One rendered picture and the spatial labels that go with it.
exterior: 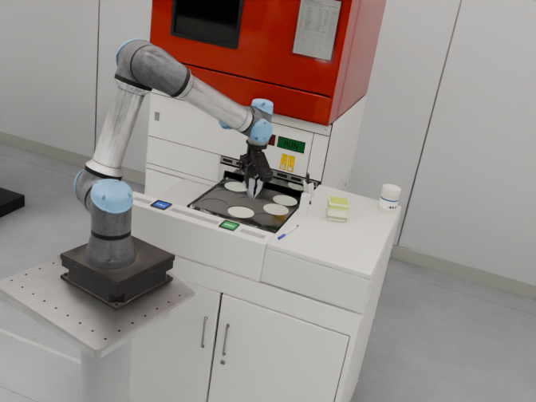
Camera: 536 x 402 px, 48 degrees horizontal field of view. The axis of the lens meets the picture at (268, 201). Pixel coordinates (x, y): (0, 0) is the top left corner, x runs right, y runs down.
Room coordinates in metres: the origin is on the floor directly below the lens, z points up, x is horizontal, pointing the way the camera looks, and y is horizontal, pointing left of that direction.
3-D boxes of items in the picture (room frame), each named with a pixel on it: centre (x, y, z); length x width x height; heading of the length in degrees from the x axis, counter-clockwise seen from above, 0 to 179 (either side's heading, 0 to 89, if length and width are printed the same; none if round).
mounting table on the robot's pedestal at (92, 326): (1.56, 0.46, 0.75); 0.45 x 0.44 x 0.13; 150
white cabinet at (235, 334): (2.05, 0.02, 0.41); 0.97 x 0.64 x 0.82; 73
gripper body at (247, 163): (2.04, 0.07, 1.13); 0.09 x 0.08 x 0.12; 34
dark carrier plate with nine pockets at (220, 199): (2.18, 0.07, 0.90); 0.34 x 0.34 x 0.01; 73
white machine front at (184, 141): (2.45, 0.19, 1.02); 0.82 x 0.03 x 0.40; 73
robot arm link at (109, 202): (1.59, 0.45, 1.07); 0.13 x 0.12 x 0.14; 36
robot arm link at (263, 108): (2.03, 0.07, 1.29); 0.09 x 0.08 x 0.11; 126
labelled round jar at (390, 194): (2.16, -0.46, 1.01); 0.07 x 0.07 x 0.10
